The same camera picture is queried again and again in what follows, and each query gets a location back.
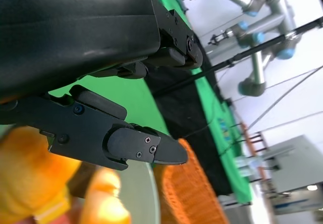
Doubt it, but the black backdrop cloth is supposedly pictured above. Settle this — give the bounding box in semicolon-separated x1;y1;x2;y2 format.
145;36;234;197

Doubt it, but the orange wicker basket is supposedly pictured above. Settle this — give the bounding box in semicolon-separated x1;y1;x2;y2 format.
153;138;230;224

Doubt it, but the black pole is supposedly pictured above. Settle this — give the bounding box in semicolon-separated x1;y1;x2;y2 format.
153;17;323;95

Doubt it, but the grey cabinet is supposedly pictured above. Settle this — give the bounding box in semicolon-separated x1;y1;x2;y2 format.
262;134;323;216

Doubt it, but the green banner with logo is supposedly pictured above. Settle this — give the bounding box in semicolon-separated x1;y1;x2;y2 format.
150;0;253;205

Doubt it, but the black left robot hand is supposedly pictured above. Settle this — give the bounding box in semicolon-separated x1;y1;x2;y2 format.
0;0;204;172

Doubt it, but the green tablecloth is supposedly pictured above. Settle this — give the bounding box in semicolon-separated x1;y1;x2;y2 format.
0;75;170;139

